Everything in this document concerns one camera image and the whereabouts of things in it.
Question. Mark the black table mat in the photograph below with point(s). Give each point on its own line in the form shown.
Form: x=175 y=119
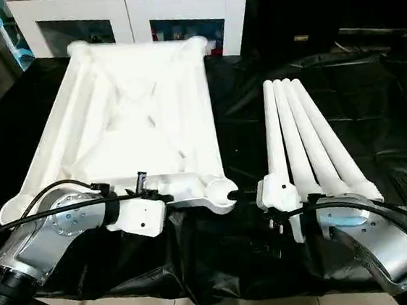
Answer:
x=390 y=125

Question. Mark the small orange label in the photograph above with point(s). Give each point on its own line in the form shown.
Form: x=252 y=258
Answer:
x=301 y=38

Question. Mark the white plastic table leg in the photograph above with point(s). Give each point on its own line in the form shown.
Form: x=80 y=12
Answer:
x=337 y=146
x=274 y=130
x=316 y=148
x=293 y=143

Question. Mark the teal plastic object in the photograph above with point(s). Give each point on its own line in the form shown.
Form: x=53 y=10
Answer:
x=15 y=34

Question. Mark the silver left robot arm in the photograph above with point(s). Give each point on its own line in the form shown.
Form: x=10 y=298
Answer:
x=45 y=242

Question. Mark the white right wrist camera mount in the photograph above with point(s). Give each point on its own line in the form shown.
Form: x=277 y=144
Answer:
x=277 y=192

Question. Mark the white glass-door cabinet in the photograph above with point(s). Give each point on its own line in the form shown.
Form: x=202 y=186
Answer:
x=123 y=8

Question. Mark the white plastic table top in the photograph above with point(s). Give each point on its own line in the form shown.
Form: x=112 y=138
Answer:
x=141 y=115

